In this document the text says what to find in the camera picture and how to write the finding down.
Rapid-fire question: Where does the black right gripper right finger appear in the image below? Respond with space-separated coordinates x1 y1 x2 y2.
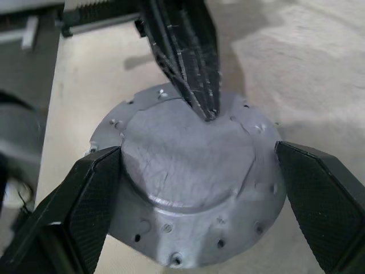
274 140 365 274

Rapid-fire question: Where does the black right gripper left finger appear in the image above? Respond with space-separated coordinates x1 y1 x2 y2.
0 145 123 274

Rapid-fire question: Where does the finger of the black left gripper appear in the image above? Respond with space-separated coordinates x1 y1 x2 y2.
136 0 212 121
176 0 222 118

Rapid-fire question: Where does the silver round motor lid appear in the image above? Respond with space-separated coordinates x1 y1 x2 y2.
90 82 287 269

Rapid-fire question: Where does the silver rounded robot body part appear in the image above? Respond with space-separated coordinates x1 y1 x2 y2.
0 90 48 160

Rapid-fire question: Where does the black aluminium rail frame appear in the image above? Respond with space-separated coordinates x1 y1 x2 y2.
62 0 143 38

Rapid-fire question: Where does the white metal frame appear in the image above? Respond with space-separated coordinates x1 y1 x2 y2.
0 15 39 48

